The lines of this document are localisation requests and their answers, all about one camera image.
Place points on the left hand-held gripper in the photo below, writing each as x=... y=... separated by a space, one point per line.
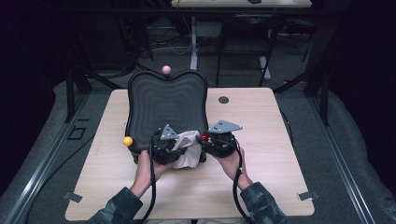
x=163 y=151

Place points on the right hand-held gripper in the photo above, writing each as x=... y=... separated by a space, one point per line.
x=221 y=144

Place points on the red ball knob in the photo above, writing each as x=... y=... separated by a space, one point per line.
x=204 y=137

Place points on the beige cloth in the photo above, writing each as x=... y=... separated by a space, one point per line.
x=190 y=152

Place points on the yellow ball knob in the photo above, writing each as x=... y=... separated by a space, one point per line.
x=128 y=141

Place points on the black wavy tray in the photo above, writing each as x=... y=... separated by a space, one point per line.
x=165 y=102

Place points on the pink ball knob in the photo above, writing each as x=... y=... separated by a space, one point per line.
x=166 y=70

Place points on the person's right hand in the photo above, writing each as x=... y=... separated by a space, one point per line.
x=235 y=168

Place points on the person's left hand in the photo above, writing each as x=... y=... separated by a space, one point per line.
x=146 y=174

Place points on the round grey table grommet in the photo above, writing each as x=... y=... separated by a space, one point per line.
x=223 y=100

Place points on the square floor socket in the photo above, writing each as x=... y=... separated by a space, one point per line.
x=77 y=133

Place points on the white table leg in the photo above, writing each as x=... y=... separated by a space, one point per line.
x=193 y=46

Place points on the black metal stand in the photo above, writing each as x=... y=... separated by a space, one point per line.
x=70 y=93
x=324 y=99

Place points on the black chair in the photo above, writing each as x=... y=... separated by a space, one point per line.
x=249 y=21

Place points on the small black device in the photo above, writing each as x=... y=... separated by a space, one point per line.
x=254 y=1

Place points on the metal table bracket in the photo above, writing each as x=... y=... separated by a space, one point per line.
x=307 y=195
x=72 y=196

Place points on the metal floor rail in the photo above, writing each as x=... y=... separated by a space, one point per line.
x=34 y=186
x=342 y=174

